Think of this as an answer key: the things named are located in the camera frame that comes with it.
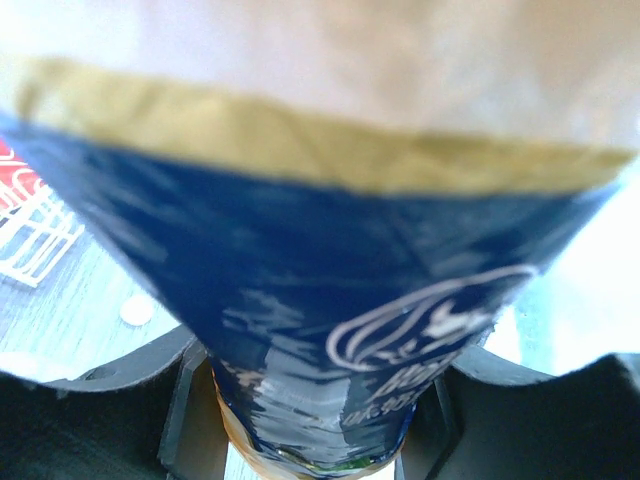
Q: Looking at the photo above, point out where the orange juice bottle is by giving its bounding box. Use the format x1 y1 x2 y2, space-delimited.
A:
1 1 639 479

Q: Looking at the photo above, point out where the white wire dish rack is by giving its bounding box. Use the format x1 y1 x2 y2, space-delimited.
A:
0 169 86 289

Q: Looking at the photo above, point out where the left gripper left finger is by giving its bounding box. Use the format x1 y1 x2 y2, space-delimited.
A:
1 327 228 479

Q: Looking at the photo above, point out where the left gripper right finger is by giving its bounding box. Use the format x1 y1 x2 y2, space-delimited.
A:
395 347 639 479

